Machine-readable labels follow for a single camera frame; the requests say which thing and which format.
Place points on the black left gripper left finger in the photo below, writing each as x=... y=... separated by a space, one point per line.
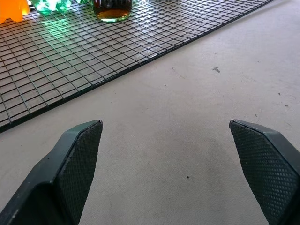
x=58 y=173

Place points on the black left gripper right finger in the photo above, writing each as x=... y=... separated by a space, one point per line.
x=264 y=164

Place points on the green glass object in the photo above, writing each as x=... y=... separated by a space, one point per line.
x=50 y=5

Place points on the amber liquid glass jar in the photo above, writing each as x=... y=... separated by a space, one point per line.
x=112 y=10

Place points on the orange translucent plastic object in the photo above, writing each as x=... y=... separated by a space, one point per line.
x=11 y=9

